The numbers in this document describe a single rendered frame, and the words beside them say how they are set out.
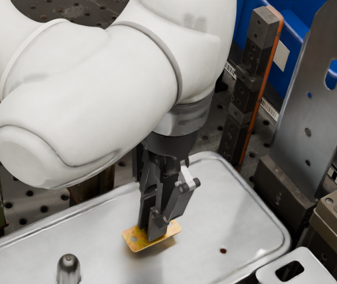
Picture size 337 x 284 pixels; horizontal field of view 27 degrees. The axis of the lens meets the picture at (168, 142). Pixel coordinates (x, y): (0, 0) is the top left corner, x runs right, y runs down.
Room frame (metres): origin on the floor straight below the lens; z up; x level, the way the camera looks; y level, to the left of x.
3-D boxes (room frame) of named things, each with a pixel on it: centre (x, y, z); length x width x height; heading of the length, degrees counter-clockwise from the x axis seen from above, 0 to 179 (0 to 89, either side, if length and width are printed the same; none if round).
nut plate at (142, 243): (0.59, 0.00, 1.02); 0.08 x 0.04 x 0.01; 130
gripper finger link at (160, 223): (0.57, -0.02, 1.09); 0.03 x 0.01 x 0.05; 41
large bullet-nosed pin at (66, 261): (0.51, 0.10, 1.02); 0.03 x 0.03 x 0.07
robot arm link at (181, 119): (0.59, 0.00, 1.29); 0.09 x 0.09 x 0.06
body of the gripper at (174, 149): (0.59, 0.00, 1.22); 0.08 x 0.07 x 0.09; 41
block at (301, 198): (0.75, -0.20, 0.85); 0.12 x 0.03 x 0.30; 40
